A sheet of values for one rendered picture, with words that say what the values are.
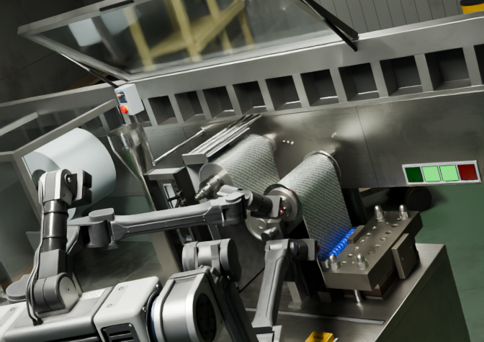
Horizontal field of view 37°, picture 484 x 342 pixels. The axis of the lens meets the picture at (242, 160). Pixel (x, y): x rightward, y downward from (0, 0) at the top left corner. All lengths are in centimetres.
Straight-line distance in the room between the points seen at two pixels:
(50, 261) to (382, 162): 132
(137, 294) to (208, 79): 146
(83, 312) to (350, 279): 106
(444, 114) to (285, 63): 57
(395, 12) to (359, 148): 583
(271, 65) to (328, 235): 61
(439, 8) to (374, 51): 594
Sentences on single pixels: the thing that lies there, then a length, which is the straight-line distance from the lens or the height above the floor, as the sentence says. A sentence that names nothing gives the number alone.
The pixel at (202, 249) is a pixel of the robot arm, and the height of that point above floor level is 151.
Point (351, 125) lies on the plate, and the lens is 245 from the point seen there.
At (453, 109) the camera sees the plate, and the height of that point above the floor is 139.
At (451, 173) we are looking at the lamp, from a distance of 236.
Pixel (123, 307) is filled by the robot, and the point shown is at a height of 153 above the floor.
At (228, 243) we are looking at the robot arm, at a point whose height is 150.
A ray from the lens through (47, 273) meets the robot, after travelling 146.
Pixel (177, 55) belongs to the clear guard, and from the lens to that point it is 270.
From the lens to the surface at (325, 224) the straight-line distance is 239.
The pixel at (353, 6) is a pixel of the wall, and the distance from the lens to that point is 824.
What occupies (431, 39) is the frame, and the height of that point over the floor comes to 162.
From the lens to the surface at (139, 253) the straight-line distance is 317.
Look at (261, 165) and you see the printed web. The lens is 251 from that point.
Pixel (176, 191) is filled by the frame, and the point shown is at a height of 137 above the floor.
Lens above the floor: 209
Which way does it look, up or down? 17 degrees down
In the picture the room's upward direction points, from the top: 19 degrees counter-clockwise
